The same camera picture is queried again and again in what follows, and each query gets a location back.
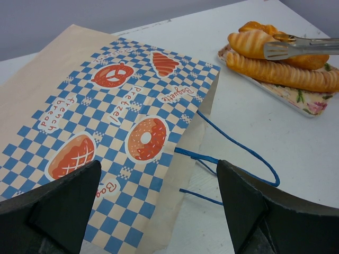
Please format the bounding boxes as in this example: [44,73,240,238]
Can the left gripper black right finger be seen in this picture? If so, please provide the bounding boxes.
[217,160,338,253]

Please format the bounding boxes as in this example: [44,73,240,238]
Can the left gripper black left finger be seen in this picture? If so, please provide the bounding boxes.
[1,160,101,253]

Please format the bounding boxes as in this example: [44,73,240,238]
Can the checkered paper bag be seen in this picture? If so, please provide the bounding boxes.
[1,25,220,253]

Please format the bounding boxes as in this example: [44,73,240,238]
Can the long ridged orange bread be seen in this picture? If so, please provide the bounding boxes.
[226,52,338,93]

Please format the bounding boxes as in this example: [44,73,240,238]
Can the twisted orange bread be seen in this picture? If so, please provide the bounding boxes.
[238,21,329,70]

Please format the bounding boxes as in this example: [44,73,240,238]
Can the small orange bread roll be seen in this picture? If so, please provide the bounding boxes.
[227,30,276,59]

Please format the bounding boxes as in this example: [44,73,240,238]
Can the metal tongs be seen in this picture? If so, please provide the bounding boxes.
[263,34,338,60]

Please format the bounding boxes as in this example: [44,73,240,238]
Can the floral tray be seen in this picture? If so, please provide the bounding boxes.
[217,43,339,119]

